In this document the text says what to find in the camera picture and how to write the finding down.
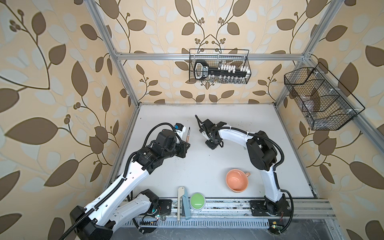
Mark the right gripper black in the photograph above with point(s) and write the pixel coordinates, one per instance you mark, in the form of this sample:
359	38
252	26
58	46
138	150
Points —
211	146

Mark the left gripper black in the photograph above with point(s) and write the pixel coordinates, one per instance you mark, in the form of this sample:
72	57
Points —
183	149

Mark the orange pen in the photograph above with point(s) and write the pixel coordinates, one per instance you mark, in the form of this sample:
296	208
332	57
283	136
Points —
188	135

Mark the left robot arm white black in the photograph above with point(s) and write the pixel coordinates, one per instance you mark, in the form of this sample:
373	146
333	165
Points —
99	219

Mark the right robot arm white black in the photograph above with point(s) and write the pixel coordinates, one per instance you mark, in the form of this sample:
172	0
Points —
265	155

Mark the beige blue flat tool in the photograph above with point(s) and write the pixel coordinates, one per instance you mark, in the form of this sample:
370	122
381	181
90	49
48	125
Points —
183	204

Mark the peach ceramic mug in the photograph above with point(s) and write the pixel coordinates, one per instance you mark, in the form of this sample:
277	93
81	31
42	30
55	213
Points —
237	181

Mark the black white remote tool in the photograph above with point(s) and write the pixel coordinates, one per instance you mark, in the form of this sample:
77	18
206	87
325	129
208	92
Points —
202	70

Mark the green round button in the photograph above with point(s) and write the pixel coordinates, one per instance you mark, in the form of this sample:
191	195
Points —
197	201

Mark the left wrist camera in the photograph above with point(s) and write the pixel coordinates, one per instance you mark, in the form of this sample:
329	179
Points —
180	129

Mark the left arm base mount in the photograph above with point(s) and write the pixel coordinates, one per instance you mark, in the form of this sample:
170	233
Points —
161	207

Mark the rear black wire basket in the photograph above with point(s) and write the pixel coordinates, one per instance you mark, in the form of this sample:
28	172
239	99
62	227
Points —
238	57

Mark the black wire basket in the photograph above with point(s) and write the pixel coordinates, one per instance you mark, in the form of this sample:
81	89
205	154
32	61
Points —
326	103
238	57

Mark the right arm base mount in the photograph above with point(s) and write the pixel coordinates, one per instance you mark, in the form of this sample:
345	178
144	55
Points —
262	208

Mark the right black wire basket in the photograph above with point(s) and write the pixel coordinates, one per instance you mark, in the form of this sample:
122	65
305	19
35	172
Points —
326	103

